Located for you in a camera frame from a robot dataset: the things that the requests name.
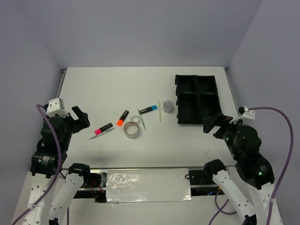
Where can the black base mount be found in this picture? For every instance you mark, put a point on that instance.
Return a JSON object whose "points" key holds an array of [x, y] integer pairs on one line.
{"points": [[200, 184], [94, 188]]}

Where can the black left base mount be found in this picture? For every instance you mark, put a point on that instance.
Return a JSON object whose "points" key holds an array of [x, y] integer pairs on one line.
{"points": [[94, 188]]}

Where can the orange highlighter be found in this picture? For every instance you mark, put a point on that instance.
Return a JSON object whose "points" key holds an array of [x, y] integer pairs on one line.
{"points": [[122, 118]]}

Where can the green thin pen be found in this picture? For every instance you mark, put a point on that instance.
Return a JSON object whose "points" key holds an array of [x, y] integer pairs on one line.
{"points": [[140, 115]]}

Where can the yellow thin pen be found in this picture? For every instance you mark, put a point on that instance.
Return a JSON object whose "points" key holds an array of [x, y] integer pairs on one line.
{"points": [[159, 110]]}

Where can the pink highlighter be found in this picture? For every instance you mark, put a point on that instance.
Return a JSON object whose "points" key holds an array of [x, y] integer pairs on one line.
{"points": [[103, 128]]}

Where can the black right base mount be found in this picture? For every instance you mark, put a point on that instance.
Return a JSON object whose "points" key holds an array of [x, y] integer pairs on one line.
{"points": [[200, 184]]}

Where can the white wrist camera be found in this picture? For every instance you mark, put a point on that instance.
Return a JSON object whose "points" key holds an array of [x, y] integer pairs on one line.
{"points": [[245, 115], [56, 108]]}

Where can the black four-compartment tray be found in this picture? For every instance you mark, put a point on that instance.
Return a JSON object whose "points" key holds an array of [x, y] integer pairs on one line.
{"points": [[197, 97]]}

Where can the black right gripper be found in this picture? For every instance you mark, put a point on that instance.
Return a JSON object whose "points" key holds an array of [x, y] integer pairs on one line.
{"points": [[222, 120]]}

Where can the blue highlighter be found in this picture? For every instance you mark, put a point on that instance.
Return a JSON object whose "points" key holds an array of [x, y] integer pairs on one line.
{"points": [[148, 109]]}

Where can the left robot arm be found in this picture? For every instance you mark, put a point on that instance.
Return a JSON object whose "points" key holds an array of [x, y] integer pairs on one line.
{"points": [[46, 164]]}

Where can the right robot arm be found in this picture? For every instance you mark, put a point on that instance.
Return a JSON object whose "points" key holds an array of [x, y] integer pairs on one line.
{"points": [[254, 170]]}

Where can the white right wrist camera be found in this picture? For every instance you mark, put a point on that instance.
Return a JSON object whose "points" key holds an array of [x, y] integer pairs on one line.
{"points": [[245, 115]]}

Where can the small clear tape roll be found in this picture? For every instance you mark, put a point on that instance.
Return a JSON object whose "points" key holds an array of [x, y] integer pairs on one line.
{"points": [[136, 119]]}

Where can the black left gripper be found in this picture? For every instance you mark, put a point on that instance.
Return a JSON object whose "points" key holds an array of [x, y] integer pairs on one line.
{"points": [[83, 120]]}

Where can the clear round pin jar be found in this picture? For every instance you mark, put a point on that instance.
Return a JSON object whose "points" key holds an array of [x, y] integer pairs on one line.
{"points": [[168, 106]]}

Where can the grey thin pen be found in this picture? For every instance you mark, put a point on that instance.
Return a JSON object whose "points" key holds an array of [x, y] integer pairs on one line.
{"points": [[103, 133]]}

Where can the silver foil cover plate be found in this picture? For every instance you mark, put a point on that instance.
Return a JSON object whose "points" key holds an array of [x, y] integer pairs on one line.
{"points": [[147, 185]]}

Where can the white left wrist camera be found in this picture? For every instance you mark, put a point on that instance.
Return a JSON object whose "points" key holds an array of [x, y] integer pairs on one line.
{"points": [[56, 108]]}

